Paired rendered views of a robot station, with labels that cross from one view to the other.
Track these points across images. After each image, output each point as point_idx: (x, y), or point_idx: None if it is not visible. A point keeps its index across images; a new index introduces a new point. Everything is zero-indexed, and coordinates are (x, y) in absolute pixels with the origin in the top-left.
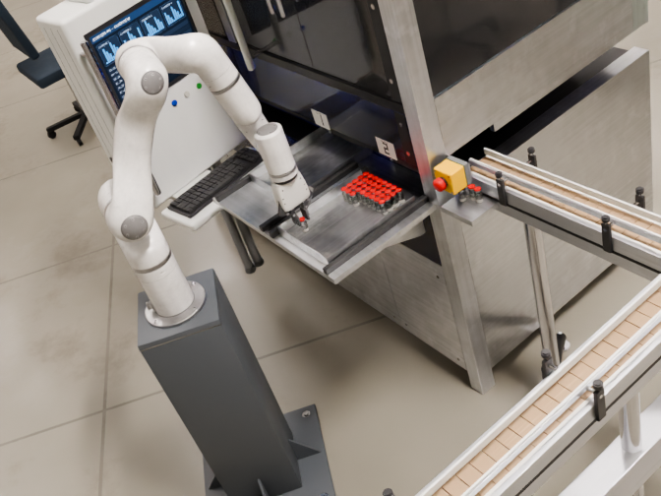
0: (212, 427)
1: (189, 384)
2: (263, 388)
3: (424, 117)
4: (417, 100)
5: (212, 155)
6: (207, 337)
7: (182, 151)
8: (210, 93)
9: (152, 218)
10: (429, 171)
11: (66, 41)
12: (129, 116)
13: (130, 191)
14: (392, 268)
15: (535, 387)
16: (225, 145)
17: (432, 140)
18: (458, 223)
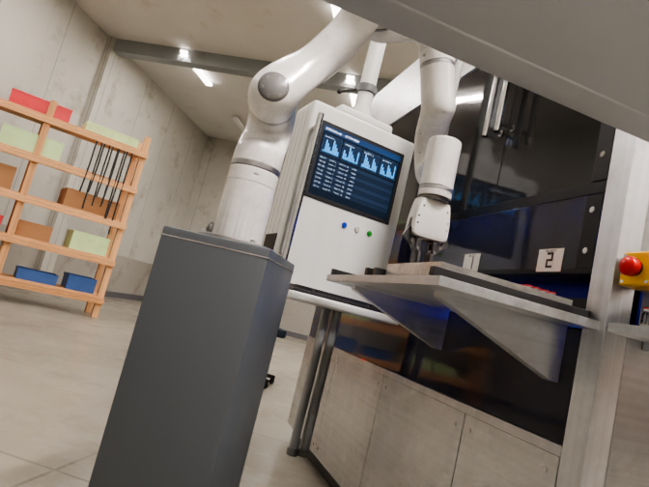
0: (140, 427)
1: (170, 326)
2: (235, 452)
3: (634, 190)
4: (634, 163)
5: (341, 295)
6: (239, 266)
7: (323, 265)
8: (372, 247)
9: (294, 100)
10: (611, 265)
11: (308, 115)
12: (346, 11)
13: (296, 63)
14: (466, 471)
15: None
16: (355, 298)
17: (632, 226)
18: (618, 378)
